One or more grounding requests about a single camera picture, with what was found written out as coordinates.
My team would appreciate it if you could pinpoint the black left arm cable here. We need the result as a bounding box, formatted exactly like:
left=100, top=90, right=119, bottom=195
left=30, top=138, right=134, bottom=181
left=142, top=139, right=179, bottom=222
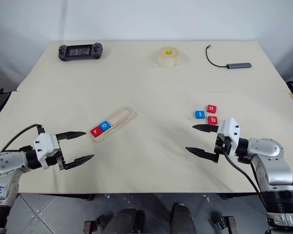
left=0, top=124, right=44, bottom=153

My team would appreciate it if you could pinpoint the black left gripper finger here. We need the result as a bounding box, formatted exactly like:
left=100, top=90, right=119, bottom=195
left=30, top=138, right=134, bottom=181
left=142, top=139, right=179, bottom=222
left=64, top=154, right=95, bottom=171
left=56, top=131, right=86, bottom=142

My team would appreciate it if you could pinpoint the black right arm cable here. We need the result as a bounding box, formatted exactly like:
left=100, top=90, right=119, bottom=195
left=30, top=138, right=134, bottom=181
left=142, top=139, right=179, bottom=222
left=223, top=151, right=270, bottom=213

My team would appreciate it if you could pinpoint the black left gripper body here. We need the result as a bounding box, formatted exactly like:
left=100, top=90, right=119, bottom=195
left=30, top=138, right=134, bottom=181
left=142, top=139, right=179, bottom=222
left=45, top=140, right=66, bottom=171

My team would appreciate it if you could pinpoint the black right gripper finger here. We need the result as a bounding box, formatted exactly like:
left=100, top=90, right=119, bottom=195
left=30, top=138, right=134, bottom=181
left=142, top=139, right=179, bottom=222
left=185, top=147, right=219, bottom=164
left=192, top=124, right=219, bottom=134

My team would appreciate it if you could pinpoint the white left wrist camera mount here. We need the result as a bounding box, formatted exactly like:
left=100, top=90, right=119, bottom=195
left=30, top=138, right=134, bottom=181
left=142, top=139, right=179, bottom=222
left=33, top=133, right=62, bottom=170

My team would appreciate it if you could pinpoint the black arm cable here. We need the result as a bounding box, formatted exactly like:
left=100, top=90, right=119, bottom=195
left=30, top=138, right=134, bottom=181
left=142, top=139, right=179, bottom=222
left=0, top=124, right=44, bottom=153
left=223, top=151, right=270, bottom=213

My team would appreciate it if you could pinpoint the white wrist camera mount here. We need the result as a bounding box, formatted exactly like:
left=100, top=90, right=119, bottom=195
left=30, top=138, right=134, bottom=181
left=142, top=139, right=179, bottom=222
left=216, top=117, right=241, bottom=156
left=33, top=133, right=62, bottom=170

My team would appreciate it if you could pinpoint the dark rounded shape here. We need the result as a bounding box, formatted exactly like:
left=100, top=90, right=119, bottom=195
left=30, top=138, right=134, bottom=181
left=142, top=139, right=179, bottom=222
left=104, top=208, right=145, bottom=234
left=170, top=202, right=197, bottom=234

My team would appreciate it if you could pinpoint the wooden letter tile rack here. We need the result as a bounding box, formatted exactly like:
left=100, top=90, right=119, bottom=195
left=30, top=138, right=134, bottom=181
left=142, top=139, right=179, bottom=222
left=87, top=106, right=139, bottom=143

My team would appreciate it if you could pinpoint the grey USB hub with cable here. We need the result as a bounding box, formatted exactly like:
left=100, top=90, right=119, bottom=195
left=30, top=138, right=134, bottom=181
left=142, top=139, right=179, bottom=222
left=205, top=44, right=252, bottom=70

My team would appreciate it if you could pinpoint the clear packing tape roll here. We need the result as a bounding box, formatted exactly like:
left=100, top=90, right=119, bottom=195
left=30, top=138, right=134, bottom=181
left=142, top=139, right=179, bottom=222
left=157, top=46, right=182, bottom=69

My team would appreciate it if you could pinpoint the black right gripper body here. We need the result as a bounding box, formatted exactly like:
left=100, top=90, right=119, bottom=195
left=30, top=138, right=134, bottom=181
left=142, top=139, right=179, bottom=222
left=214, top=135, right=231, bottom=163

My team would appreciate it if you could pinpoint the blue letter tile o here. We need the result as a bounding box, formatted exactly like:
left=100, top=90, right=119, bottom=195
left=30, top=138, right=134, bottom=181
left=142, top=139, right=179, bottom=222
left=98, top=120, right=112, bottom=132

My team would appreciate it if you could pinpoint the dark grey handheld game console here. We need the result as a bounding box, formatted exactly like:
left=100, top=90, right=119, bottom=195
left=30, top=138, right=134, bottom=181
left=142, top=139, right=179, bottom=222
left=58, top=42, right=104, bottom=62

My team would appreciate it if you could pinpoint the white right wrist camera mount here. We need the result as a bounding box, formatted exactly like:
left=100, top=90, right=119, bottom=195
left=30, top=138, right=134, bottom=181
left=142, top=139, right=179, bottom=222
left=216, top=117, right=241, bottom=156

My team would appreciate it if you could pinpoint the red letter tile r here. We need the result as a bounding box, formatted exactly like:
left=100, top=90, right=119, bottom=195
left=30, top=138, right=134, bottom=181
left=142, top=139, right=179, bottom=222
left=90, top=126, right=104, bottom=138

